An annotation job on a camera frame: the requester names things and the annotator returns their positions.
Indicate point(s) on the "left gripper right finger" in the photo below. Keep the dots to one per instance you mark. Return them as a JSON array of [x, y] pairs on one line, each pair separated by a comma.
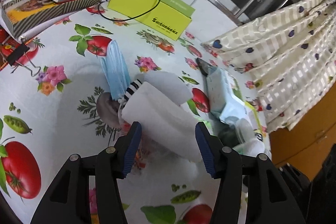
[[204, 141]]

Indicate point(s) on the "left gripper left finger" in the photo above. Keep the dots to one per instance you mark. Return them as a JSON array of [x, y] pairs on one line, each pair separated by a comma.
[[131, 151]]

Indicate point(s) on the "red printed plastic bag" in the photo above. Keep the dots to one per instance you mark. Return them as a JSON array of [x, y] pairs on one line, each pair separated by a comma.
[[136, 155]]

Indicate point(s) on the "white towel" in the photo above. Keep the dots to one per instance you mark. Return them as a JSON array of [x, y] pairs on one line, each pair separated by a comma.
[[163, 121]]

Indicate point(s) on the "grey sock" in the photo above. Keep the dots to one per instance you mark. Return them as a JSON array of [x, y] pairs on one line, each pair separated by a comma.
[[170, 85]]

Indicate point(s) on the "blue face mask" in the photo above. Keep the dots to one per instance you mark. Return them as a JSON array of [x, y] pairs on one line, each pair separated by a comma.
[[115, 70]]

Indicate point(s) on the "clear lidded plastic jar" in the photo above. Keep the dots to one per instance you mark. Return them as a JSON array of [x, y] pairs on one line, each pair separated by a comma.
[[236, 132]]

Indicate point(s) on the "wet wipes pack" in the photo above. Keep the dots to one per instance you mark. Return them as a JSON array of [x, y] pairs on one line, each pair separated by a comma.
[[227, 102]]

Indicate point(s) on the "green plastic jar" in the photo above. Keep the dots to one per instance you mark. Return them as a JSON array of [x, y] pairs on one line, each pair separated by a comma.
[[251, 148]]

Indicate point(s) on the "black smartphone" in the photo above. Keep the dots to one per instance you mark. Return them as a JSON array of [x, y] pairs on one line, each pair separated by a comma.
[[205, 68]]

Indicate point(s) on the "heart patterned curtain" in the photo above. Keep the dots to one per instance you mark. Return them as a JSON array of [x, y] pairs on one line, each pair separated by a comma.
[[290, 56]]

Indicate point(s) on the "lime green cardboard box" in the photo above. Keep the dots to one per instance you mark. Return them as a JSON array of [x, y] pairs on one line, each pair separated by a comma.
[[169, 17]]

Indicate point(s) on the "black binder clip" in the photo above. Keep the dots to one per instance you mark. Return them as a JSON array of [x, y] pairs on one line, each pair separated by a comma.
[[13, 59]]

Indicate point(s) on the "striped cardboard box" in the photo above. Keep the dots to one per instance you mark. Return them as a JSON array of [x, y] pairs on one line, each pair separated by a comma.
[[20, 16]]

